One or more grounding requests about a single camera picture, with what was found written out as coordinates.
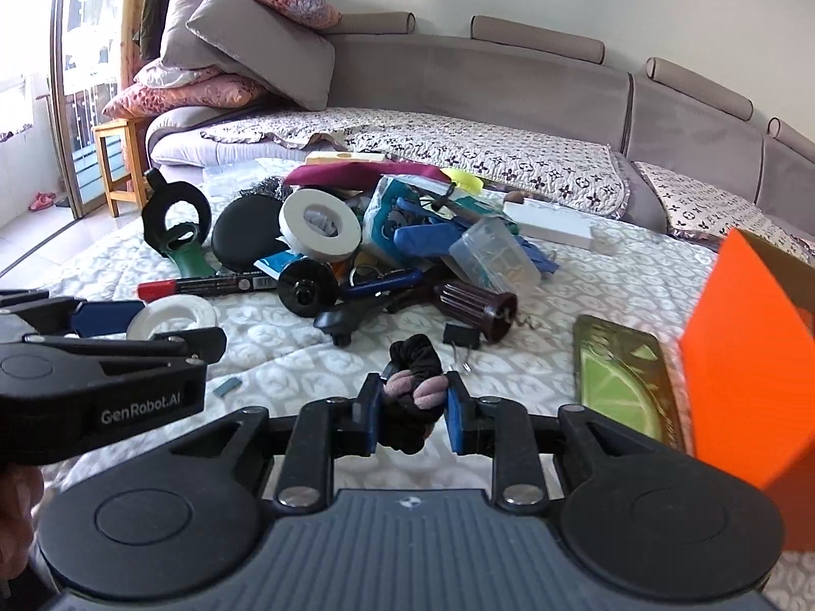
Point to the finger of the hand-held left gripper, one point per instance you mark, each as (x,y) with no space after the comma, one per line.
(95,388)
(108,318)

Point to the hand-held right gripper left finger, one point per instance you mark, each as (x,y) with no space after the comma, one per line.
(369,414)

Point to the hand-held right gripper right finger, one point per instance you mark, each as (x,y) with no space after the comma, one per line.
(457,414)

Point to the black pink hair scrunchie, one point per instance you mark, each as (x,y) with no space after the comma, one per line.
(414,388)

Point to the small white tape roll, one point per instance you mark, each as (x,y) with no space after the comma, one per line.
(191,312)

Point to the orange cardboard box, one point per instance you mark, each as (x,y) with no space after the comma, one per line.
(751,363)

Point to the leaf print quilted desktop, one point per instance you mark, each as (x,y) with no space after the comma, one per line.
(286,363)

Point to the black binder clip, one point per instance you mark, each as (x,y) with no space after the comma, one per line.
(460,334)

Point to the dark ribbed corkscrew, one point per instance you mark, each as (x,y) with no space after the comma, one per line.
(471,305)

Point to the black marker red cap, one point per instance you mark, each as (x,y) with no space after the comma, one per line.
(216,285)

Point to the blue pen tool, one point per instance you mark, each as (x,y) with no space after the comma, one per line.
(382,285)

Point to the small grey staple strip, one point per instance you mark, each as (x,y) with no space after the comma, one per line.
(229,386)

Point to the pink slippers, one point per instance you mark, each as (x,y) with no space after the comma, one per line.
(41,202)

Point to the lime print phone case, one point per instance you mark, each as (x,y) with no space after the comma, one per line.
(611,382)

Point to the clear plastic box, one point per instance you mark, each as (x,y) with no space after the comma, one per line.
(490,254)

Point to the black round case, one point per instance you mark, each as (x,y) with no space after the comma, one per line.
(248,235)

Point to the teal card packet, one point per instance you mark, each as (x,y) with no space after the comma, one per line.
(274,264)

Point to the blue plastic bag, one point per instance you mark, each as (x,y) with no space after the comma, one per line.
(417,242)

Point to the wooden stool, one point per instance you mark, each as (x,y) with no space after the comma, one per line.
(121,129)

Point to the large white tape roll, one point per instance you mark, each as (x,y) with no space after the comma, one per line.
(293,229)

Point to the grey metal scourer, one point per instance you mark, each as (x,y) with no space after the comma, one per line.
(264,189)

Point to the white flat box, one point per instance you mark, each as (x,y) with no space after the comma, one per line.
(554,223)

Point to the yellow-green plastic lid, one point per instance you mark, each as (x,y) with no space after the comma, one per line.
(465,179)

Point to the dark pink floral pillow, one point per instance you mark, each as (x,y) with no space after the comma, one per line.
(191,98)

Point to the maroon cloth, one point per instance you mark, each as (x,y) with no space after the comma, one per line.
(344,175)

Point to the sliding glass door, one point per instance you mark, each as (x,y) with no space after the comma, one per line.
(70,76)

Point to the pale pink pillow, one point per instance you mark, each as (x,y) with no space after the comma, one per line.
(172,76)

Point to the cream cardboard card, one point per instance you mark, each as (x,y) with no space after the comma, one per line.
(344,158)

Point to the large flower print sofa cover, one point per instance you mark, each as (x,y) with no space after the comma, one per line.
(477,146)

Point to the small grey cushion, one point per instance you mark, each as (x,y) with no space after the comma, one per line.
(181,38)

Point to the large grey cushion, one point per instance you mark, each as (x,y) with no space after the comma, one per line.
(267,51)

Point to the dark green coat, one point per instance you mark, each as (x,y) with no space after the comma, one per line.
(159,6)

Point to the small flower print sofa cover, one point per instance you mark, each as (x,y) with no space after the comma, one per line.
(700,203)

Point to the grey sofa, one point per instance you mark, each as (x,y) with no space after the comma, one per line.
(509,89)

